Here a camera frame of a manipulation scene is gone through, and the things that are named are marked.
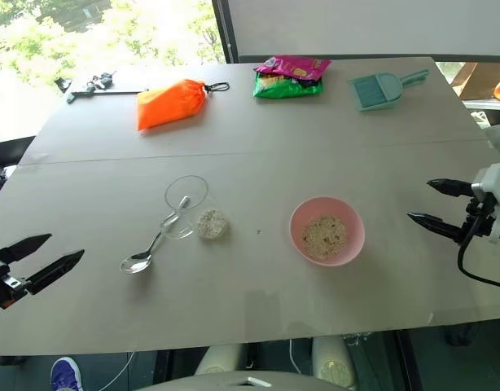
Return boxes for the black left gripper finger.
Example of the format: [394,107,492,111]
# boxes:
[0,233,53,266]
[24,249,86,296]

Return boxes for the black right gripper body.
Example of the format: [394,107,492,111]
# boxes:
[460,196,496,246]

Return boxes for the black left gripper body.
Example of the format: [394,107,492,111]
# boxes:
[0,254,31,311]

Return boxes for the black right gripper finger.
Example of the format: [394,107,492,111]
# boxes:
[426,178,476,200]
[406,211,466,246]

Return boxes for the silver metal spoon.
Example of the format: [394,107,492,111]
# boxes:
[119,195,192,275]

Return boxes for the pink bowl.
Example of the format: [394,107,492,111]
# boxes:
[289,196,366,268]

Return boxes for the blue shoe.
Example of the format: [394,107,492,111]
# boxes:
[50,357,84,391]

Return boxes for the teal dustpan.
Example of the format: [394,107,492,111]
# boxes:
[348,68,432,112]

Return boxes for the black table leg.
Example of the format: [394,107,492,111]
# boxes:
[395,328,423,391]

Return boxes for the clear plastic cup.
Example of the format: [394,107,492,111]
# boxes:
[159,174,231,244]

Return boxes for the grey rounded robot leg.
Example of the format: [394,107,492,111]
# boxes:
[192,345,246,376]
[310,335,357,389]

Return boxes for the dark bunch of small items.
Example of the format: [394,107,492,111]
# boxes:
[85,71,117,90]

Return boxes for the white board panel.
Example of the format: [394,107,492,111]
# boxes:
[225,0,500,64]

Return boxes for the green snack bag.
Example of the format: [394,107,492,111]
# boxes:
[252,71,326,100]

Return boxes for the pink snack bag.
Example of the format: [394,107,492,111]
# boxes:
[253,55,332,85]

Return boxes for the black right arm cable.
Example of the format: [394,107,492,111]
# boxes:
[456,203,500,292]

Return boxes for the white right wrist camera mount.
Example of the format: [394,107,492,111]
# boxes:
[471,162,500,250]

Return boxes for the thin white cable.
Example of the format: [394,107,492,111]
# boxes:
[104,350,138,391]

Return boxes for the orange drawstring bag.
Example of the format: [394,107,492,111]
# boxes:
[136,78,230,133]

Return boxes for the black window post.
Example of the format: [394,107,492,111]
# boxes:
[211,0,240,64]

